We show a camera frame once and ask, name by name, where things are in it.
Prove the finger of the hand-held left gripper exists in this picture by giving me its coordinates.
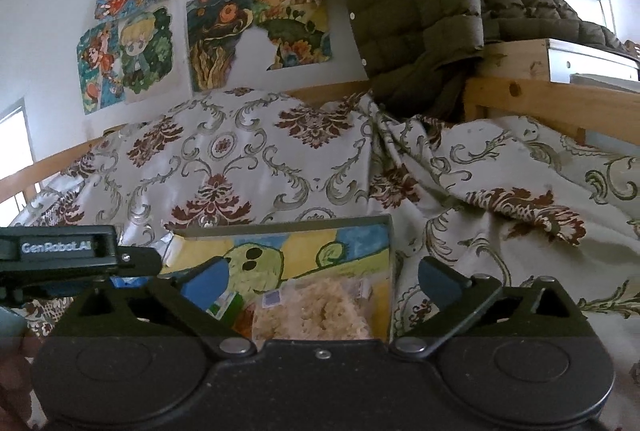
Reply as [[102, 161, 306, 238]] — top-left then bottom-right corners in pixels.
[[112, 247, 163, 288]]

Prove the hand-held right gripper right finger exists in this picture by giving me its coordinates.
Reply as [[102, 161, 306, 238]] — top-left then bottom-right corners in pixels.
[[390, 257, 593, 358]]

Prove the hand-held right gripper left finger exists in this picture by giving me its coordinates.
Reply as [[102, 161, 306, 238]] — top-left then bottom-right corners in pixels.
[[52, 257, 258, 358]]

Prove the grey cardboard box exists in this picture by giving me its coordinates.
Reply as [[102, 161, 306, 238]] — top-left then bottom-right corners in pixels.
[[170, 214, 396, 342]]

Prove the clear bag of rice crackers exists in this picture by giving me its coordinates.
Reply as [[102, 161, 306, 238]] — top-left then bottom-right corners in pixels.
[[250, 278, 373, 342]]

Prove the cartoon painted paper sheet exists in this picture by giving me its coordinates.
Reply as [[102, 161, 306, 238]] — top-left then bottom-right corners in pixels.
[[175, 225, 391, 307]]

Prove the window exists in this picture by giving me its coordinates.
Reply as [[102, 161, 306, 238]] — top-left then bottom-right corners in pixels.
[[0, 97, 41, 212]]

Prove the floral printed blanket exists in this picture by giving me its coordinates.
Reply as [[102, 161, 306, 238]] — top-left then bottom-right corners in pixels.
[[0, 88, 640, 431]]

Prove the mermaid girl wall poster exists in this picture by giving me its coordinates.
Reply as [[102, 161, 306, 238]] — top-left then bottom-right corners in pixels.
[[76, 20, 128, 114]]

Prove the wooden bed frame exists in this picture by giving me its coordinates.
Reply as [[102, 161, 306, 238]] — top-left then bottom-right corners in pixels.
[[0, 38, 640, 212]]

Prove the blond character wall poster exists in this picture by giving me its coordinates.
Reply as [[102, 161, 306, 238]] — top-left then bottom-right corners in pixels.
[[117, 5, 176, 104]]

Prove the torn brown green wall poster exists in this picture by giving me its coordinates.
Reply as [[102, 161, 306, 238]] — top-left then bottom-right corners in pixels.
[[185, 0, 333, 93]]

